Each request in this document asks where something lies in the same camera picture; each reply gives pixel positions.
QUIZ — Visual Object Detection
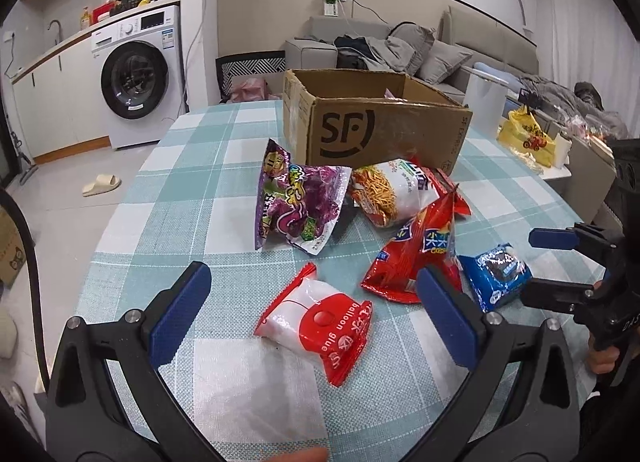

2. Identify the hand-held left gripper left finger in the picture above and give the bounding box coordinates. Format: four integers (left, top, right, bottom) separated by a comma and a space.
45, 262, 213, 462

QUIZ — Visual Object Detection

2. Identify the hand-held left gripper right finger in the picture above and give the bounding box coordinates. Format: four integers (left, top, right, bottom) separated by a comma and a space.
416, 264, 583, 462

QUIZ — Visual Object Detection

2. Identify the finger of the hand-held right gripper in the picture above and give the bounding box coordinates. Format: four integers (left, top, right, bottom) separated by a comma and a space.
520, 276, 602, 314
528, 223, 617, 254

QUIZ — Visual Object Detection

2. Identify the blue cookie packet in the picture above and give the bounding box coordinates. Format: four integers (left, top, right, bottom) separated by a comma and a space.
457, 242, 532, 314

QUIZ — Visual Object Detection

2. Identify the red crisp bag blue label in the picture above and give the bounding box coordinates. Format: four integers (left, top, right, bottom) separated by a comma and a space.
360, 187, 466, 305

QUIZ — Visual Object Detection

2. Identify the red and white packet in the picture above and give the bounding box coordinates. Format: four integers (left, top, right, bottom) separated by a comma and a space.
253, 262, 375, 388

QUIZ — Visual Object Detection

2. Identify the white red-edged noodle snack bag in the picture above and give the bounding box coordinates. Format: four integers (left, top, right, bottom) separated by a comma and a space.
347, 158, 473, 229

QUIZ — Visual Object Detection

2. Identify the purple snack bag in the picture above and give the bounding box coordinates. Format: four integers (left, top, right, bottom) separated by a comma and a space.
255, 138, 353, 256

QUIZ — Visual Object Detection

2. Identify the brown cardboard box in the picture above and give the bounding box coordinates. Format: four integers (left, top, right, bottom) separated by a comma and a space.
282, 68, 473, 177

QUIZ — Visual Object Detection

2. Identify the person's right hand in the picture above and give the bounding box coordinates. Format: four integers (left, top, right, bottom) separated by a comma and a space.
585, 337, 624, 376

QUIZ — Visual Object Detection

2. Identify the person's left hand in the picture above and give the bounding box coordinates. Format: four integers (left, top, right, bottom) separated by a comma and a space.
280, 447, 329, 462

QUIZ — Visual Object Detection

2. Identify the white paper box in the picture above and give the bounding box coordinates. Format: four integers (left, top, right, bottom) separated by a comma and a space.
545, 134, 572, 168

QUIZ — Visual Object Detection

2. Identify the yellow plastic bag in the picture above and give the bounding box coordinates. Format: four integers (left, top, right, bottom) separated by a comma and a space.
496, 107, 558, 168

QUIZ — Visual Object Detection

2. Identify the teal checked tablecloth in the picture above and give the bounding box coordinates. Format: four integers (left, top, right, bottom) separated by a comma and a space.
85, 99, 621, 462

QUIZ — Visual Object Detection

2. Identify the grey coat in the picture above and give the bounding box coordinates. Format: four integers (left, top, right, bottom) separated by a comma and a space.
520, 74, 628, 138

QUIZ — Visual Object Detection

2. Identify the beige slipper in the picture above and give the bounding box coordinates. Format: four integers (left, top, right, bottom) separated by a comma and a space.
82, 173, 122, 198

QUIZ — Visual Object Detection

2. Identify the white electric kettle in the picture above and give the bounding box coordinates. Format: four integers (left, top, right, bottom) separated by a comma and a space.
465, 67, 511, 133

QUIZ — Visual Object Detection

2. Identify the open cardboard box with print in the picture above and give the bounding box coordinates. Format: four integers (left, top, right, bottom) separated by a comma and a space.
0, 207, 31, 288

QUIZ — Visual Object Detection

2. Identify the grey pillow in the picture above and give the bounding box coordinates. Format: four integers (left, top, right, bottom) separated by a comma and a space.
417, 39, 473, 85
387, 23, 437, 77

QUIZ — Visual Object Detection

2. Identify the white washing machine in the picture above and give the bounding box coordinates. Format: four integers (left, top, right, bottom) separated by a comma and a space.
90, 4, 188, 150

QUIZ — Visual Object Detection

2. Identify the pink cloth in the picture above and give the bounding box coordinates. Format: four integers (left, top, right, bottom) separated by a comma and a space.
229, 76, 283, 104

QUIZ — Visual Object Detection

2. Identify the white kitchen counter cabinet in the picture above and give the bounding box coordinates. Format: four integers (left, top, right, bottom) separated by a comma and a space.
10, 29, 113, 165

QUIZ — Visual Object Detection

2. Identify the black white patterned chair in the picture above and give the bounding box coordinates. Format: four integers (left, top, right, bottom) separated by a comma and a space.
215, 50, 287, 103

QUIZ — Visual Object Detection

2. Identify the pile of clothes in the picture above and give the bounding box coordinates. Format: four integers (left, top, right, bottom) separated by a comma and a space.
334, 33, 401, 74

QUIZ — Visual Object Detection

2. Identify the grey sofa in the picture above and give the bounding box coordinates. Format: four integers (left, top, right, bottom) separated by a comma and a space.
285, 7, 541, 103

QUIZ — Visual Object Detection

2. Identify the red box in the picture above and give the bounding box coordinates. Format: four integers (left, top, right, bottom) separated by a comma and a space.
92, 0, 118, 23

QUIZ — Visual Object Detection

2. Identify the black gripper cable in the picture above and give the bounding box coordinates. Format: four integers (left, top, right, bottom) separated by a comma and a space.
0, 187, 51, 383

